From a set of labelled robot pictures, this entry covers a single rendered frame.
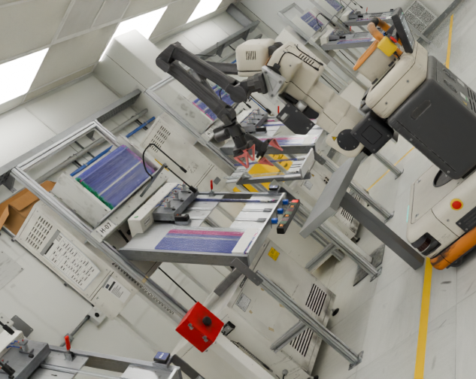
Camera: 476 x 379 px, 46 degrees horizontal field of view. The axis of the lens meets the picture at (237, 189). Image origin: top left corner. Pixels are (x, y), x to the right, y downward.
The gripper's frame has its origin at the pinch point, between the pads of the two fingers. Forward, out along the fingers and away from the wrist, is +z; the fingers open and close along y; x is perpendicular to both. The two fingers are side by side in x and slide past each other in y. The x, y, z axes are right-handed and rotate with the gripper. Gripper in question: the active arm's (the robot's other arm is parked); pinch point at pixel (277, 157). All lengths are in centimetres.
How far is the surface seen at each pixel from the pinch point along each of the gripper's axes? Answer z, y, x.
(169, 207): -38, 59, 3
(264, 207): 6.9, 34.4, -12.4
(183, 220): -25, 57, 9
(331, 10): -109, 0, -609
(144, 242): -35, 69, 30
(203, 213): -20, 54, -5
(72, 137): -109, 59, -1
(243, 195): -9, 43, -28
